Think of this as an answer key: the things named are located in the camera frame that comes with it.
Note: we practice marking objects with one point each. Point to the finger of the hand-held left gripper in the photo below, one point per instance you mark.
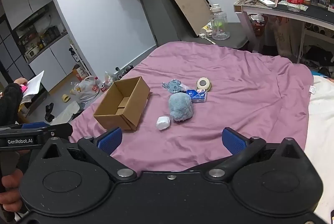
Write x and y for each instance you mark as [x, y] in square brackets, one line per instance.
[34, 124]
[59, 130]

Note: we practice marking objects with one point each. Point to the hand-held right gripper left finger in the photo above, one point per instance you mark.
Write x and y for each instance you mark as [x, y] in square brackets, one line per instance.
[109, 140]

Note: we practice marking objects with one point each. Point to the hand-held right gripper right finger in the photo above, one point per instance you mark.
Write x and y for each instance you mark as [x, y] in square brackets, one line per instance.
[234, 141]

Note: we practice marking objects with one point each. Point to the brown cardboard box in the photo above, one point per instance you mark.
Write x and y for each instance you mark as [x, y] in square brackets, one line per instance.
[130, 106]

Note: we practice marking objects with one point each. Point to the white bundle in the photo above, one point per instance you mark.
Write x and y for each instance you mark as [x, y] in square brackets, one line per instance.
[163, 123]

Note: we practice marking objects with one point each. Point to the blue tissue pack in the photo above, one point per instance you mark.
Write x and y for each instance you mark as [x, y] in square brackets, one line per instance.
[198, 96]

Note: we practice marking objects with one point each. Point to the fluffy blue plush toy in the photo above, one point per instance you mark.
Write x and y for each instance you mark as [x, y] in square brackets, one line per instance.
[181, 106]

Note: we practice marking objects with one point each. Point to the small blue dragon plush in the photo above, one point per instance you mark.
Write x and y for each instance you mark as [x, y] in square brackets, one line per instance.
[172, 85]

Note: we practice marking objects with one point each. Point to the person's left hand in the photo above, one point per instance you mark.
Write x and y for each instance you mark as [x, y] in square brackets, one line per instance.
[9, 183]

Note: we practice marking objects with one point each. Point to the tape roll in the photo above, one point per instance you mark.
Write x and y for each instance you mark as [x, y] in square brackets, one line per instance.
[65, 98]

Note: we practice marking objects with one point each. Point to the white paper sheet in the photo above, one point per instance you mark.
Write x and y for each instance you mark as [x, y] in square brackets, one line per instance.
[34, 84]

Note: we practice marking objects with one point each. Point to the pink bed sheet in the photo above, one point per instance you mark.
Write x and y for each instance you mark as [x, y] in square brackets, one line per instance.
[234, 98]

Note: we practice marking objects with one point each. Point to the white yellow shopping bag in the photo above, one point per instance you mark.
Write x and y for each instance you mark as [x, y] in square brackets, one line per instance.
[86, 91]

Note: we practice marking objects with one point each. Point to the small red label bottle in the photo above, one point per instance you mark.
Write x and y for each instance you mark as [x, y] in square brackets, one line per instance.
[100, 85]

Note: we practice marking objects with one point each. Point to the clear plastic floor bag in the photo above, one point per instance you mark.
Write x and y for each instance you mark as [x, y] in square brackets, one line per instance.
[108, 79]

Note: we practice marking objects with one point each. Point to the orange cardboard box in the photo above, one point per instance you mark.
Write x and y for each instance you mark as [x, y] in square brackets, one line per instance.
[79, 73]

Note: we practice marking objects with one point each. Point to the cream green round plush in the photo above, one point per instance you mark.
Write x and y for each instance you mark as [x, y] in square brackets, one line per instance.
[203, 83]

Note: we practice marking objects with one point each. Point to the pile of shoes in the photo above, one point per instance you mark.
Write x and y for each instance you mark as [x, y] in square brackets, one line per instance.
[125, 69]

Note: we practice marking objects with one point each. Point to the crumpled clear plastic bag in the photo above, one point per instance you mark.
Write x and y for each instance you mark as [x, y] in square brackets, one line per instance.
[184, 87]

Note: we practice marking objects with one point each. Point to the white metal rack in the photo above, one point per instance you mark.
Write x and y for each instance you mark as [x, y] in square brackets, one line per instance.
[76, 57]

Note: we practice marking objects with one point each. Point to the white blanket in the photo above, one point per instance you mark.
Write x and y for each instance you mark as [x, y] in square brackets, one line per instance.
[322, 122]

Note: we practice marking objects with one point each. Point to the grey bench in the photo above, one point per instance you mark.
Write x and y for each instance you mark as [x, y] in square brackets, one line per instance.
[237, 36]

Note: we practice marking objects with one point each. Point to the beige tote bag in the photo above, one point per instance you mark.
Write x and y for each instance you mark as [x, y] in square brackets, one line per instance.
[283, 36]

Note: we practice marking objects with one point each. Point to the yellow green packet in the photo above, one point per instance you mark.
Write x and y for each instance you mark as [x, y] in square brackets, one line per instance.
[207, 28]

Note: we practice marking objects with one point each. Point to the large clear water jug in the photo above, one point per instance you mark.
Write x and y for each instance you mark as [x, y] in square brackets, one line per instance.
[219, 24]

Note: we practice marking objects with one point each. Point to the red trash bin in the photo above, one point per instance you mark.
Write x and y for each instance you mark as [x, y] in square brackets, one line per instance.
[258, 25]

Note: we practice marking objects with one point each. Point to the white remote control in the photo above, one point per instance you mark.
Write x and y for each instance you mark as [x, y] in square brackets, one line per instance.
[265, 1]

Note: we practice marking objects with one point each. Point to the black framed board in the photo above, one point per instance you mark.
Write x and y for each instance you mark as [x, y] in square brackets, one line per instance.
[190, 4]

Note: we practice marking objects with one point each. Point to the grey desk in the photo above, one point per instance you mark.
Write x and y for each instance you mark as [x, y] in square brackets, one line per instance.
[315, 14]

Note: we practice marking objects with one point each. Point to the white wall cabinet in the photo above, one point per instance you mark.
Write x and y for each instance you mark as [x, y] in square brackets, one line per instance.
[49, 62]

